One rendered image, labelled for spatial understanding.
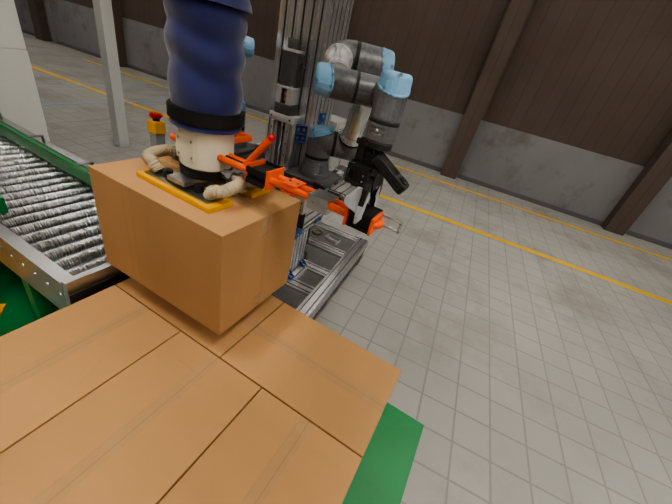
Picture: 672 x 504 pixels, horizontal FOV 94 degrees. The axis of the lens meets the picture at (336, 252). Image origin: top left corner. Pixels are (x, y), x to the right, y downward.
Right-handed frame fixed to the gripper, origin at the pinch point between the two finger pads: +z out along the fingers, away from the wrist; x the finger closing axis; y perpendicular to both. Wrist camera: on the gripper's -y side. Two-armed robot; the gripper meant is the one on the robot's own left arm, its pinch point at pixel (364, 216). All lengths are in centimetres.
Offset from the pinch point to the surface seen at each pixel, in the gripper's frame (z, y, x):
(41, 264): 60, 115, 33
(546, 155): 28, -97, -609
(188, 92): -18, 56, 10
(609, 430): 120, -154, -118
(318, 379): 66, -2, 4
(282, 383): 66, 8, 13
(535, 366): 119, -111, -143
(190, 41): -30, 56, 10
